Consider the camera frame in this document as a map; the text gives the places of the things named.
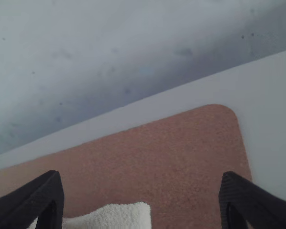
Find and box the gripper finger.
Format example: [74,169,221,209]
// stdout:
[0,169,65,229]
[218,171,286,229]

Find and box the pale towel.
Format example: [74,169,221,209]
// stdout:
[26,201,152,229]

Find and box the cork mat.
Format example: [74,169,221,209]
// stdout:
[0,104,253,229]

